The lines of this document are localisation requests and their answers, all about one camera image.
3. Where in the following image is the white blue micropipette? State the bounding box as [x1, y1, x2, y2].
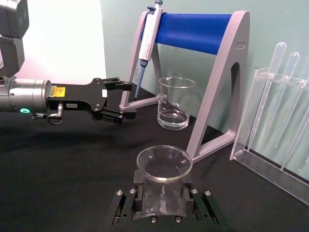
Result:
[134, 0, 164, 100]

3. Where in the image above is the thin cable with silver plug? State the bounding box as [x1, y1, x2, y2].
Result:
[30, 103, 65, 125]

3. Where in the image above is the clear glass beaker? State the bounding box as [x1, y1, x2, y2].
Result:
[136, 145, 194, 218]

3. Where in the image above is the black table cloth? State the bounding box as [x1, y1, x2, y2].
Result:
[0, 86, 309, 232]

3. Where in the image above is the grey pipette stand blue bar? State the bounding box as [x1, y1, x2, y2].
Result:
[119, 10, 251, 164]

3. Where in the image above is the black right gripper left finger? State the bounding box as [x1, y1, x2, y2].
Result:
[112, 169, 146, 225]

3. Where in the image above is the clear plastic transfer pipette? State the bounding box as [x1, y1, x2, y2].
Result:
[274, 51, 301, 148]
[248, 42, 287, 146]
[281, 60, 309, 170]

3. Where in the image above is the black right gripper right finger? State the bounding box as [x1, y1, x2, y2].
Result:
[183, 175, 221, 225]

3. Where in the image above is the glass beaker with water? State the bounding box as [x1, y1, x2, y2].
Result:
[157, 76, 197, 131]

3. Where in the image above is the clear acrylic pipette rack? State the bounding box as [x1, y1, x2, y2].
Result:
[229, 67, 309, 206]

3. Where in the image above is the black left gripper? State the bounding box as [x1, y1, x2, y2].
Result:
[45, 77, 137, 126]

